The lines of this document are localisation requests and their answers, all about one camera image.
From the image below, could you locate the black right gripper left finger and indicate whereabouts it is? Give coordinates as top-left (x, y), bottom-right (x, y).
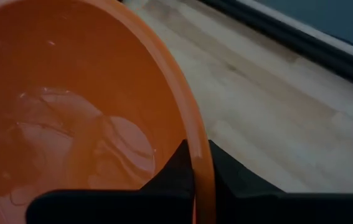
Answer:
top-left (25, 139), bottom-right (195, 224)

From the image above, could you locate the black table edge rail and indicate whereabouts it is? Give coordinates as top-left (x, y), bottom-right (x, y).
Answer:
top-left (198, 0), bottom-right (353, 95)

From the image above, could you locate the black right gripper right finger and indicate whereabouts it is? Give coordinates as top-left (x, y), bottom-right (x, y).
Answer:
top-left (208, 139), bottom-right (353, 224)

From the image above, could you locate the orange plastic bowl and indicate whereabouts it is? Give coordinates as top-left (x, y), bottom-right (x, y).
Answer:
top-left (0, 0), bottom-right (217, 224)

